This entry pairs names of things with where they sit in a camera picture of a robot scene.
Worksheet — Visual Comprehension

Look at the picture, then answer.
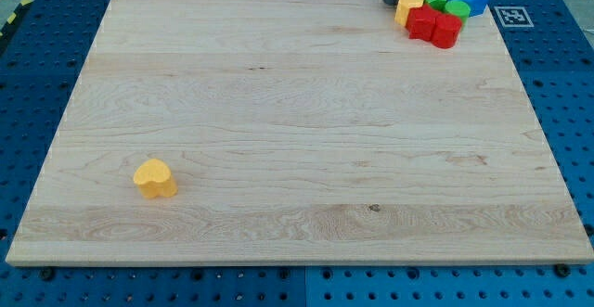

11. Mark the black bolt left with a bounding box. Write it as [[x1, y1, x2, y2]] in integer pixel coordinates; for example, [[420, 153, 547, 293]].
[[38, 267, 56, 282]]

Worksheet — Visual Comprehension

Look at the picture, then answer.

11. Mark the black bolt right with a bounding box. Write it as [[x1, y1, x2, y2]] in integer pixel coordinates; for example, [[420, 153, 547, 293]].
[[554, 263, 572, 278]]

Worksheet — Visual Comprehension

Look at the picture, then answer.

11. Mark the white fiducial marker tag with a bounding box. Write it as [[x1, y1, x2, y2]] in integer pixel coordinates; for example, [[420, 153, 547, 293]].
[[494, 6, 534, 28]]

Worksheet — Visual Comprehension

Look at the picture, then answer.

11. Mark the yellow pentagon block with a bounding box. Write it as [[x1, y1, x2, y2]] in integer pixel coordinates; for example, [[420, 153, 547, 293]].
[[394, 0, 424, 27]]

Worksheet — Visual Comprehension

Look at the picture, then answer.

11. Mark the yellow heart block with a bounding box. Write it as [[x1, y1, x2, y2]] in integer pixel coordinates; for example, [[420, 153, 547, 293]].
[[133, 159, 178, 198]]

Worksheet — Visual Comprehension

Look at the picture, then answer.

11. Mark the black bolt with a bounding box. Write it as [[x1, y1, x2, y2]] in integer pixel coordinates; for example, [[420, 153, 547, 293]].
[[554, 263, 572, 278], [38, 267, 56, 282]]

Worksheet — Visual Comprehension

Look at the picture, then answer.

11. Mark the red star block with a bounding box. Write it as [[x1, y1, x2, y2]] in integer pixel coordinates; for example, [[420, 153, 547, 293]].
[[406, 5, 442, 42]]

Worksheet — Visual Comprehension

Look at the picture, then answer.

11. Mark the green cylinder block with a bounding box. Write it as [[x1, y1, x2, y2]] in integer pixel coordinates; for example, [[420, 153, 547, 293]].
[[444, 0, 471, 25]]

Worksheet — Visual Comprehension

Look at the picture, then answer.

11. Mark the wooden board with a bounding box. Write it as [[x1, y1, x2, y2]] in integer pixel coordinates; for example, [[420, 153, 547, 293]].
[[6, 0, 593, 267]]

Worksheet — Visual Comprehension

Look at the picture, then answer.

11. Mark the red cylinder block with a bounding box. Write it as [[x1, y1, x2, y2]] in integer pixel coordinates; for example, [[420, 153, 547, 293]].
[[431, 14, 463, 49]]

